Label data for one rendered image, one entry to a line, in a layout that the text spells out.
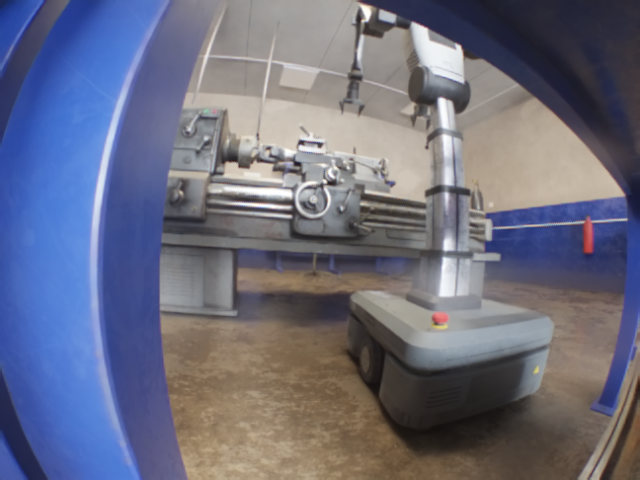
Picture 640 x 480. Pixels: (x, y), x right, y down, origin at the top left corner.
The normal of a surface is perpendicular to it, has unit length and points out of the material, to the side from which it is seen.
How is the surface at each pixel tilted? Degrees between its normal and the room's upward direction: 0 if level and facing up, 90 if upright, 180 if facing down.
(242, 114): 90
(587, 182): 90
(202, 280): 90
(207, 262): 90
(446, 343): 45
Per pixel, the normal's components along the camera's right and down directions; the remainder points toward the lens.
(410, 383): -0.76, -0.07
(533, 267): -0.96, -0.07
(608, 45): -0.06, 1.00
